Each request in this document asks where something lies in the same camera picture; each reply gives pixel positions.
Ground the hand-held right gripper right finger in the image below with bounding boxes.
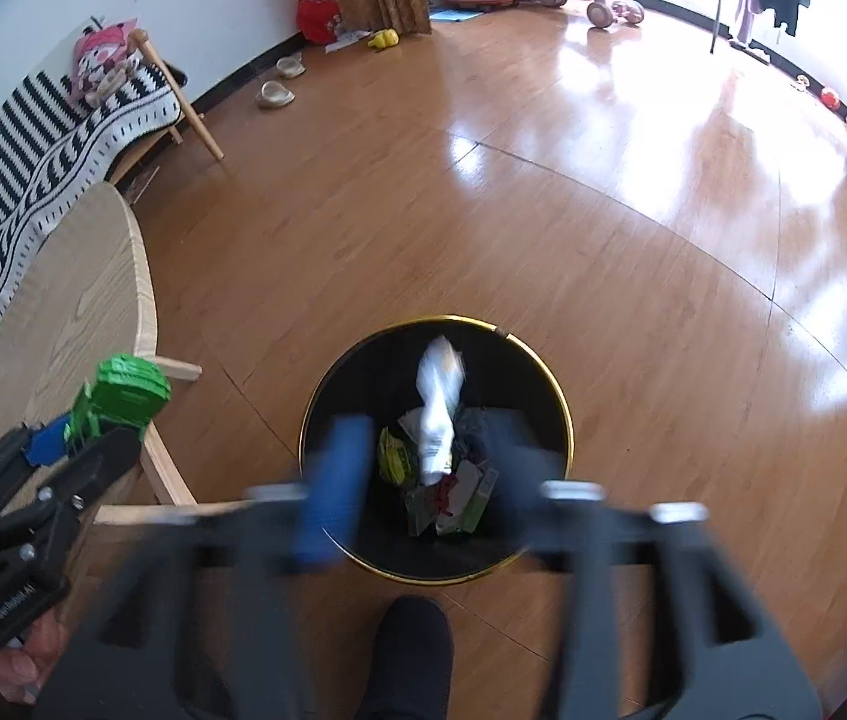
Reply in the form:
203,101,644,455
487,412,824,720

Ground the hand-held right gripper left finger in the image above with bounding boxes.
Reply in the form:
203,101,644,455
34,414,378,720

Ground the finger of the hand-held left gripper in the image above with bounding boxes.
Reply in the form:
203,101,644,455
32,426,144,520
0,414,72,475

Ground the black trash bin gold rim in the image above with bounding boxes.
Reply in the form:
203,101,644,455
298,315,575,587

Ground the person's left hand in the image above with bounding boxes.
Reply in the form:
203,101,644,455
0,610,70,706

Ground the green white packet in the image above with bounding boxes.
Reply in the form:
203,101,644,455
459,467,501,536

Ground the yellow green snack packet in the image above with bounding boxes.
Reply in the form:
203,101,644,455
379,427,419,485

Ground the wooden table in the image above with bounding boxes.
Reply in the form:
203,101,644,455
0,181,246,587

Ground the person's foot black sock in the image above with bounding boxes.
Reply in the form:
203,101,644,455
359,596,456,720

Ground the pink cartoon pillow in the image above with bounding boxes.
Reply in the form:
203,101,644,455
70,19,137,111

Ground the red bag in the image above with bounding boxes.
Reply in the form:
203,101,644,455
298,0,343,47

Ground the wooden sofa frame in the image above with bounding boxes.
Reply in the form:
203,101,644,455
104,28,227,205

